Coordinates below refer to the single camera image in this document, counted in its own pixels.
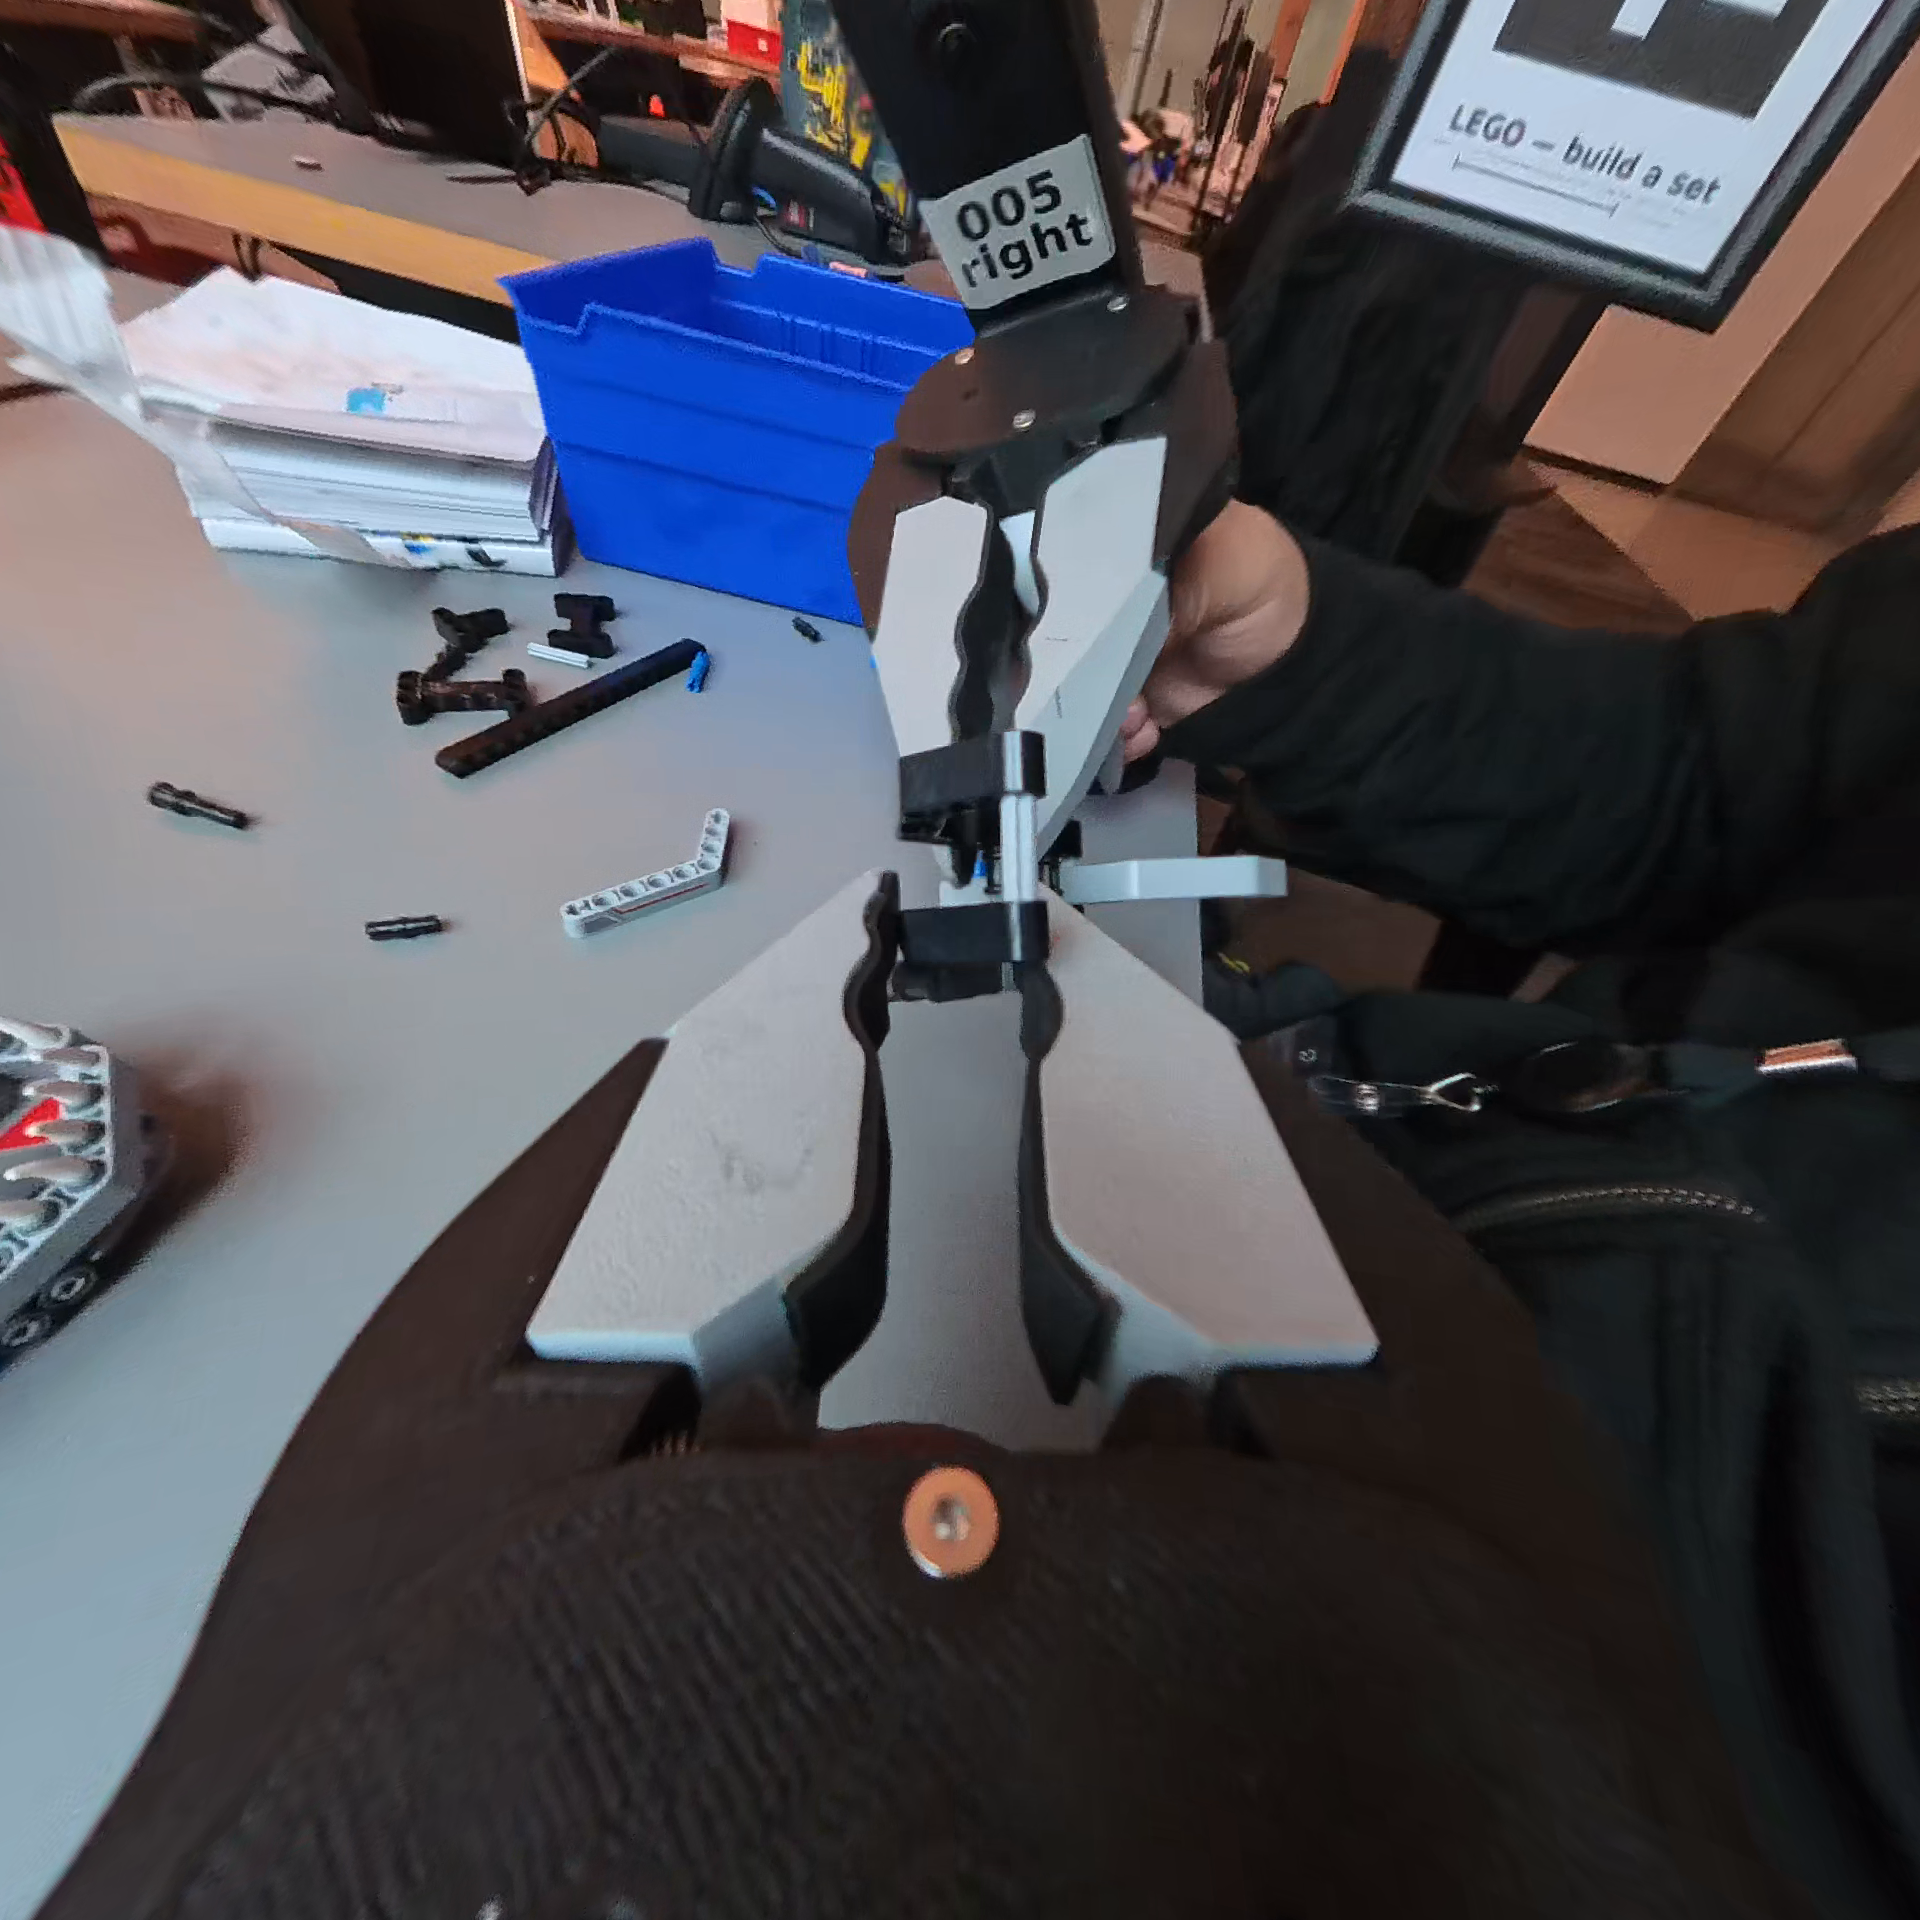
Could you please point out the black barcode scanner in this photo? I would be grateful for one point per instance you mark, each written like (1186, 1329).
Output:
(788, 165)

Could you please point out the person's right hand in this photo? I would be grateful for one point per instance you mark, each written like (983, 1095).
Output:
(1230, 615)

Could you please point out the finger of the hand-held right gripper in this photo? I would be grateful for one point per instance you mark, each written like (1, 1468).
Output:
(1103, 601)
(922, 631)

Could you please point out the black lego connector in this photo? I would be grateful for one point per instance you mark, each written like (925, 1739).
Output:
(583, 622)
(468, 626)

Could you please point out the black and grey lego assembly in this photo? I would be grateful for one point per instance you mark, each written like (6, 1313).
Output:
(961, 933)

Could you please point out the black lego axle pin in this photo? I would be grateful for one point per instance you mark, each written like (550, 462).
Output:
(194, 806)

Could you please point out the grey table with wooden edge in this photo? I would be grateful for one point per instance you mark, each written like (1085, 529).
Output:
(374, 194)

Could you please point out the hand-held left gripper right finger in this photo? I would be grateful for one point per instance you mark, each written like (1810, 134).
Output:
(1185, 1184)

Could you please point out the grey angled lego beam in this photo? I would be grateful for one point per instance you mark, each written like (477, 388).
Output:
(661, 879)

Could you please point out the blue plastic bin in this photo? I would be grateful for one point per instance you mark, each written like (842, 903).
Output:
(705, 435)

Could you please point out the clear plastic bag strip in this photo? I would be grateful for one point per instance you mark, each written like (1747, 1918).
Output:
(61, 315)

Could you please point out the person's right forearm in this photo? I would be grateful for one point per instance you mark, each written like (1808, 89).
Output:
(1500, 750)

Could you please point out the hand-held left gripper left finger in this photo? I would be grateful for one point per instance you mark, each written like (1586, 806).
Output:
(705, 1170)

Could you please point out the long black lego beam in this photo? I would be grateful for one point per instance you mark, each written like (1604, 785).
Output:
(554, 721)

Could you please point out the light grey lego axle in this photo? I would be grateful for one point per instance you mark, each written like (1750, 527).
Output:
(561, 655)

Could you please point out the black lego cross beam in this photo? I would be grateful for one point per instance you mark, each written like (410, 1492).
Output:
(458, 695)

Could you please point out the grey lego car model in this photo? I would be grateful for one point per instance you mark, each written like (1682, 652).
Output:
(61, 1155)

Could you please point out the stack of instruction booklets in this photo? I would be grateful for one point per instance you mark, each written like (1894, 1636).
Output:
(360, 435)

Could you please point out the black framed sign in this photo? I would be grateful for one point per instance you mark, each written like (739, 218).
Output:
(1621, 165)

